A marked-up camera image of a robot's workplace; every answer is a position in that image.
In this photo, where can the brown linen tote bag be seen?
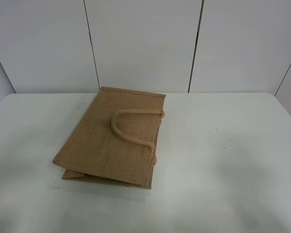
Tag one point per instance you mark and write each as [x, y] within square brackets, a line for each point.
[115, 141]

